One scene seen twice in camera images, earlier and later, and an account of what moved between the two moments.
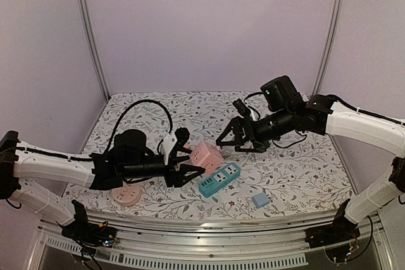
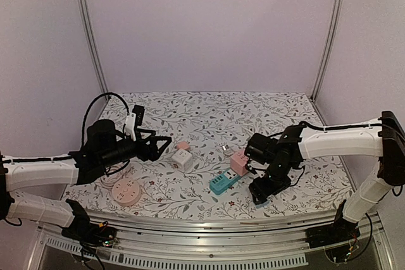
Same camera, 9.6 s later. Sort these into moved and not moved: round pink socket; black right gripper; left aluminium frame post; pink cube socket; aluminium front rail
Moved: pink cube socket; black right gripper
Not moved: aluminium front rail; round pink socket; left aluminium frame post
